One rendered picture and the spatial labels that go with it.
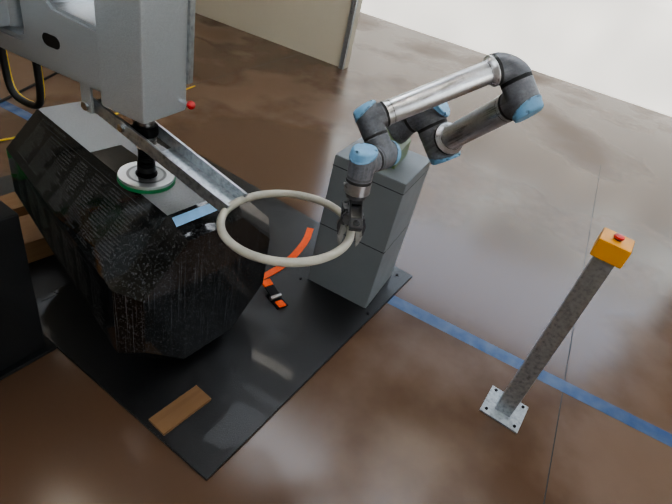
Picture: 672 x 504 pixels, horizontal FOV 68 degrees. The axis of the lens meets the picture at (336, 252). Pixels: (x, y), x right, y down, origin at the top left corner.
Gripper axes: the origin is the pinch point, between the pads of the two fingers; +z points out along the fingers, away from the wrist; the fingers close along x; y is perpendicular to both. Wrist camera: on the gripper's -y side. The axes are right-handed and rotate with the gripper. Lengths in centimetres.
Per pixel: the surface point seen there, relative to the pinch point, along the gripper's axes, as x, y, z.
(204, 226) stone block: 54, 17, 8
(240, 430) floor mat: 34, -18, 87
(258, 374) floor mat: 28, 12, 86
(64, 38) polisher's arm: 103, 36, -51
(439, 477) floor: -52, -34, 94
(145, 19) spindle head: 72, 18, -64
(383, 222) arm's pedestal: -29, 65, 27
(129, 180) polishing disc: 84, 27, -3
